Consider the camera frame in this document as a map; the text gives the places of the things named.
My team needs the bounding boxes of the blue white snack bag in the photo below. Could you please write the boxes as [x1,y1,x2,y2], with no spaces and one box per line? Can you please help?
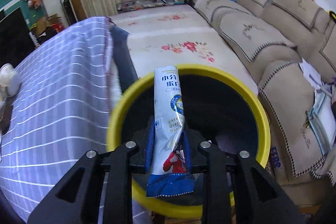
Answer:
[145,65,195,197]

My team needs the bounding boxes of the yellow rim trash bin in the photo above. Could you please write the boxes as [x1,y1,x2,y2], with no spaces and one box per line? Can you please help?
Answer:
[106,64,270,218]

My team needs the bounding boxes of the blue checkered tablecloth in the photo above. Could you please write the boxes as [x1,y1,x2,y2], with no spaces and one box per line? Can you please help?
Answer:
[1,17,113,221]

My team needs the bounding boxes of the papers on sofa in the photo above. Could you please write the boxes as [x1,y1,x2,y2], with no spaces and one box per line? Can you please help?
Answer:
[299,59,335,155]

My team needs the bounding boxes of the large black television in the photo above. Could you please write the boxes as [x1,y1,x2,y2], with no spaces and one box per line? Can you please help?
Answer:
[0,7,35,68]

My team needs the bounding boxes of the beige sofa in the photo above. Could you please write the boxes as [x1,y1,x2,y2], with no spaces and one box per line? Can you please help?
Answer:
[190,0,335,207]

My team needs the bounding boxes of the cardboard boxes by tv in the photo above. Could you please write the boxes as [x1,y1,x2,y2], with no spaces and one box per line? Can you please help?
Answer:
[30,14,65,44]

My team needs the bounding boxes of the black tower fan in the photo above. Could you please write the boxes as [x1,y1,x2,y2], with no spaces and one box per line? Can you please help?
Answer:
[60,0,77,26]

